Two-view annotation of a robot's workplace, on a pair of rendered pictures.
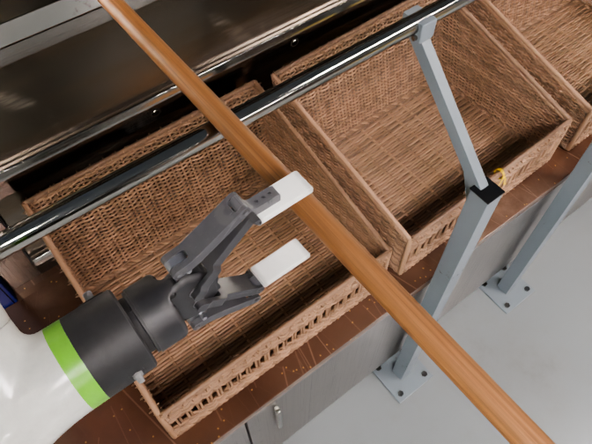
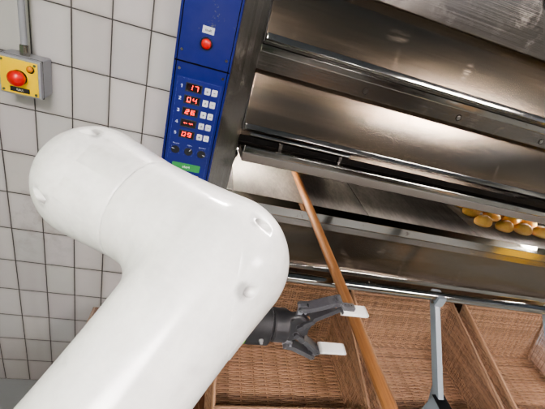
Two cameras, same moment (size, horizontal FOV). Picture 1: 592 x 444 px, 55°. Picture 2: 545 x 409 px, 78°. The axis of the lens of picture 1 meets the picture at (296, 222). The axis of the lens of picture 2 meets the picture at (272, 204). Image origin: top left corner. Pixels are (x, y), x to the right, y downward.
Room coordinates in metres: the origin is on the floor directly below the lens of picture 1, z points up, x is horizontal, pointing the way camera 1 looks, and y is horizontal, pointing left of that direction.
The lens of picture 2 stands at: (-0.31, 0.03, 1.78)
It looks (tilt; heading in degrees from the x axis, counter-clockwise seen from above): 28 degrees down; 22
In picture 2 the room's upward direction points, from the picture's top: 18 degrees clockwise
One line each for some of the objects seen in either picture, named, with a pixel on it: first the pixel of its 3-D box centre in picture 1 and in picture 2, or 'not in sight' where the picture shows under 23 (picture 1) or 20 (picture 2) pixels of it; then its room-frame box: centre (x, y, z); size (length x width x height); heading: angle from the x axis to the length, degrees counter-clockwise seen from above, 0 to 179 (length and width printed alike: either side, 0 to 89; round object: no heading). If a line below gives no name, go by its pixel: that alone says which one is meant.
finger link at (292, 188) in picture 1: (277, 197); (353, 310); (0.34, 0.02, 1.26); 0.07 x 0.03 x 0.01; 128
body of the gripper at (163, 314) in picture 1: (176, 299); (289, 325); (0.26, 0.12, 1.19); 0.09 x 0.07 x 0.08; 128
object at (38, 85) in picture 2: not in sight; (26, 75); (0.22, 1.04, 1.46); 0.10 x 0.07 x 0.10; 127
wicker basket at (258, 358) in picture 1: (217, 247); (284, 348); (0.60, 0.16, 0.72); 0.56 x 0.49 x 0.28; 128
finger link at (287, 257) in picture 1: (280, 262); (332, 348); (0.34, 0.02, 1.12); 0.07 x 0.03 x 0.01; 128
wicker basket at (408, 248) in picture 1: (420, 119); (415, 358); (0.96, -0.30, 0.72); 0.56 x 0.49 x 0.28; 129
